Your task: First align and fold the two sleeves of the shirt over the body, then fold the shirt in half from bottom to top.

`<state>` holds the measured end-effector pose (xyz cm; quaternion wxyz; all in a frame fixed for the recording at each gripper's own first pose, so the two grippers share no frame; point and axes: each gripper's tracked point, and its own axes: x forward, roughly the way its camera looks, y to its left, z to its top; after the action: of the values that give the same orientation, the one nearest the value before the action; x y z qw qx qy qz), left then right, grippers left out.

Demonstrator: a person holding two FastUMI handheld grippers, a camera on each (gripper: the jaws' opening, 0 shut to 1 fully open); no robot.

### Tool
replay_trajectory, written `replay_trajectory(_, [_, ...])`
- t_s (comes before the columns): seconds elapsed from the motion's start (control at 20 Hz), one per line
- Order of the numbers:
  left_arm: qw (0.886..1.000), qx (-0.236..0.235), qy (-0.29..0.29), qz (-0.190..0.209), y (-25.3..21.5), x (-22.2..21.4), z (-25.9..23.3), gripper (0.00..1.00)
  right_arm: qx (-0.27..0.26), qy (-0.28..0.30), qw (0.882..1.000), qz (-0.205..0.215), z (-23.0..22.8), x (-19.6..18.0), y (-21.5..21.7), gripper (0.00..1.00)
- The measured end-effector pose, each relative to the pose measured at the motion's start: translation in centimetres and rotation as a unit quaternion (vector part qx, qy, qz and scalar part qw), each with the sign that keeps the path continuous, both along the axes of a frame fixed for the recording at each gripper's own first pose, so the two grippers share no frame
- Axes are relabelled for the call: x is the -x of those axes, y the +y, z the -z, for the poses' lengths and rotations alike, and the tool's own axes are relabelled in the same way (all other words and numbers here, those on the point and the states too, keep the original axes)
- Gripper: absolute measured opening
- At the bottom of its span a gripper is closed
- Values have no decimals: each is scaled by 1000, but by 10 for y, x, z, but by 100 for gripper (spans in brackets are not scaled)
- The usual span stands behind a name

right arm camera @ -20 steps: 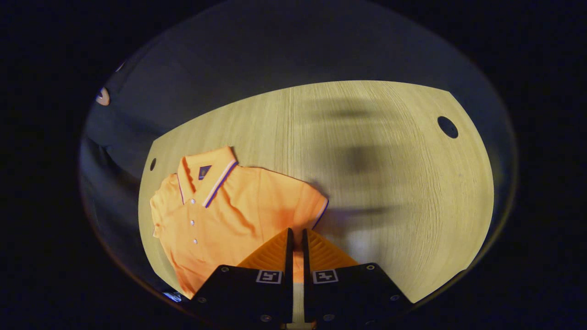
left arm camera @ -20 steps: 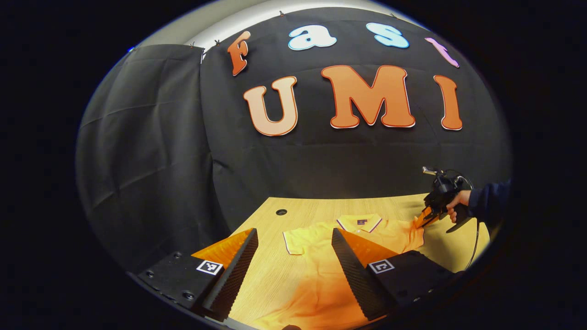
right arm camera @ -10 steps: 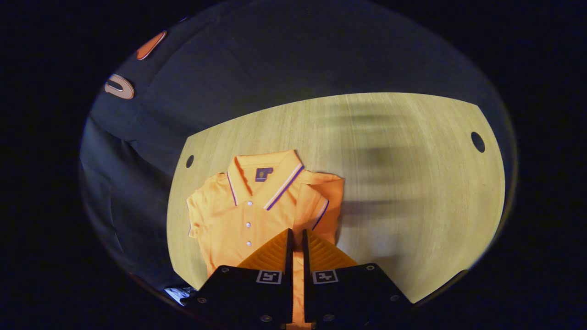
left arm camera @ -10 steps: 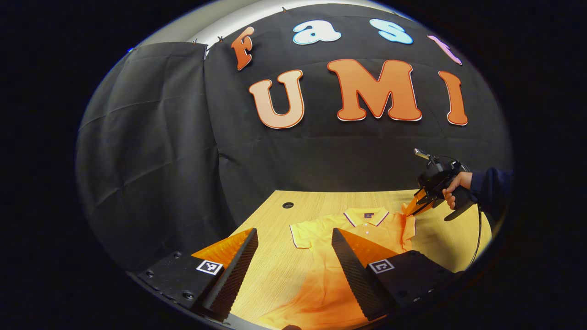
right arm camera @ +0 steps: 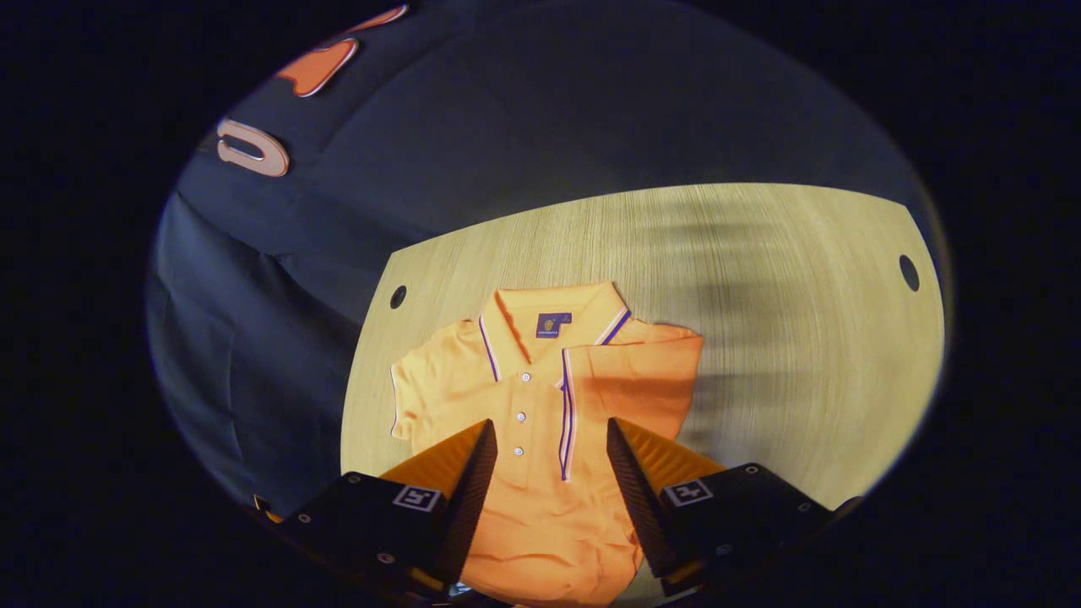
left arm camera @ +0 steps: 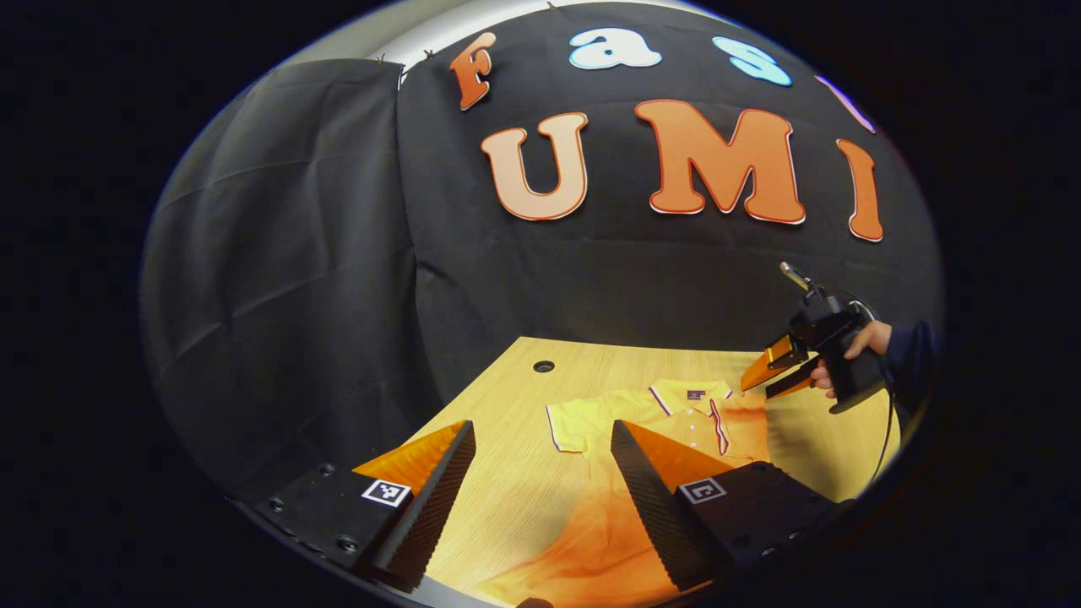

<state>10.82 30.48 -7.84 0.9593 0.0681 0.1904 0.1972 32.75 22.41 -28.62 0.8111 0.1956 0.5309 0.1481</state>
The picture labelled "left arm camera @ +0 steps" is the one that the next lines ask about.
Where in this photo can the black backdrop cloth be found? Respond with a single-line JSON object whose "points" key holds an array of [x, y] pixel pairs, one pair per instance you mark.
{"points": [[338, 253]]}

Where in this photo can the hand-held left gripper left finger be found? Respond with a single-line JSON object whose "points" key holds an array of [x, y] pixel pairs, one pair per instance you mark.
{"points": [[435, 498]]}

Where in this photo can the orange T-shirt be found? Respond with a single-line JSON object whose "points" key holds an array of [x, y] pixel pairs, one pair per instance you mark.
{"points": [[591, 422]]}

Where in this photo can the row of small cloth clips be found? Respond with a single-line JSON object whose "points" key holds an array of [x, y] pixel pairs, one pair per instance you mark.
{"points": [[428, 56]]}

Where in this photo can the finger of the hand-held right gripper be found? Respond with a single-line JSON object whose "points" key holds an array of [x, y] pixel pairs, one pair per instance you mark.
{"points": [[770, 361], [792, 385]]}

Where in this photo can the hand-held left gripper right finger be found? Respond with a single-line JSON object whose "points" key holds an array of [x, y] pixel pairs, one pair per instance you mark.
{"points": [[650, 498]]}

